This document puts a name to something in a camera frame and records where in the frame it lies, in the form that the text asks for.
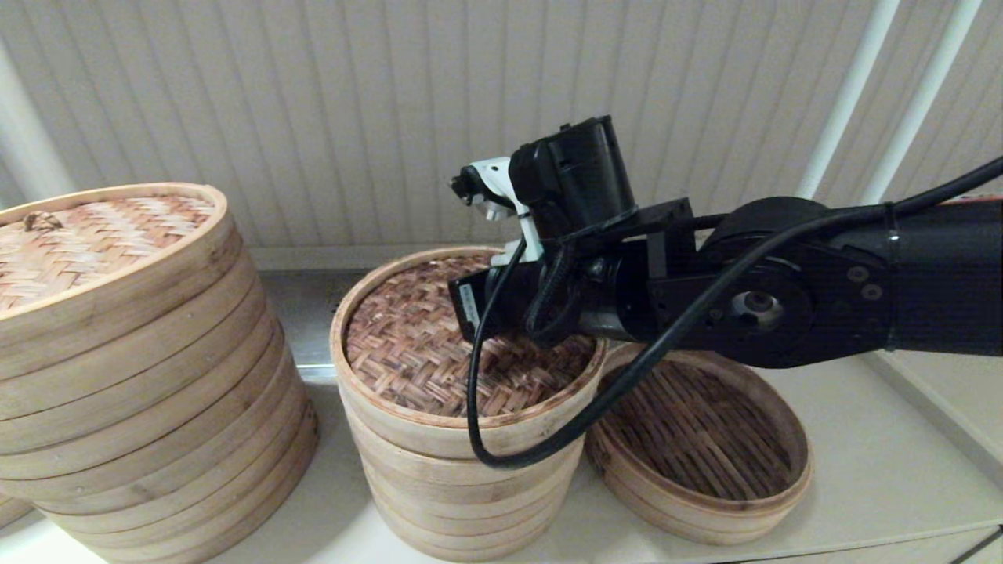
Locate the stainless steel steam plate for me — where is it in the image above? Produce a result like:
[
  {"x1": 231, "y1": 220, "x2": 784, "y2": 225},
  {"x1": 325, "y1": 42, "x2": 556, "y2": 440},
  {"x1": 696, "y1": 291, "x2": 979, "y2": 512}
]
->
[{"x1": 263, "y1": 270, "x2": 369, "y2": 385}]

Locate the large bamboo steamer stack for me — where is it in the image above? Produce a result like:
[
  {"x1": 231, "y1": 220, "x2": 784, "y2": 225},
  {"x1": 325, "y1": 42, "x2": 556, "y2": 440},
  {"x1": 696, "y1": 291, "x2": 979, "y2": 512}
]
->
[{"x1": 0, "y1": 227, "x2": 320, "y2": 564}]

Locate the shallow slatted bamboo steamer tray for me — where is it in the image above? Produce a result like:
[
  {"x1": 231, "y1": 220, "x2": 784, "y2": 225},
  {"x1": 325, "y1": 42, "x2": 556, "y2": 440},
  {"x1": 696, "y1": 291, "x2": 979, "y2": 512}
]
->
[{"x1": 586, "y1": 342, "x2": 813, "y2": 547}]

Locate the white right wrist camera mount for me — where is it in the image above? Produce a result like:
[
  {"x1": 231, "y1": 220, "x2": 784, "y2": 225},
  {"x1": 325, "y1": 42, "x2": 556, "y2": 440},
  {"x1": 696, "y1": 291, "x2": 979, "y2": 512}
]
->
[{"x1": 449, "y1": 157, "x2": 547, "y2": 265}]

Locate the white metal pole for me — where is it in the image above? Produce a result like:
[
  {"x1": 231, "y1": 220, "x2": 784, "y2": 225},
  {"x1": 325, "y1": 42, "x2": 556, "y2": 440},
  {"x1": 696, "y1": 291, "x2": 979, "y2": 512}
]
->
[
  {"x1": 795, "y1": 0, "x2": 902, "y2": 201},
  {"x1": 858, "y1": 0, "x2": 984, "y2": 206}
]

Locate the black cable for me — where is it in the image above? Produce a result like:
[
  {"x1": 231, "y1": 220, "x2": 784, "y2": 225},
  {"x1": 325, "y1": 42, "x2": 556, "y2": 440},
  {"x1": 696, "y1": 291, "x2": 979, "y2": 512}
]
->
[{"x1": 468, "y1": 157, "x2": 1003, "y2": 471}]

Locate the dark woven bamboo steamer lid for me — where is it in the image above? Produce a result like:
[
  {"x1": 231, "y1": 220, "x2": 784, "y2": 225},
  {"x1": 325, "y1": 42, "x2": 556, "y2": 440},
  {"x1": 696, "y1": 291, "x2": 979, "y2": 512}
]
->
[{"x1": 329, "y1": 247, "x2": 608, "y2": 459}]

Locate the large light woven steamer lid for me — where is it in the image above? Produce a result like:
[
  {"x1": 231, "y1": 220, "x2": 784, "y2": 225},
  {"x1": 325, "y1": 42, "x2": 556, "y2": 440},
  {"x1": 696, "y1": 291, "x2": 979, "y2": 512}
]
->
[{"x1": 0, "y1": 183, "x2": 244, "y2": 381}]

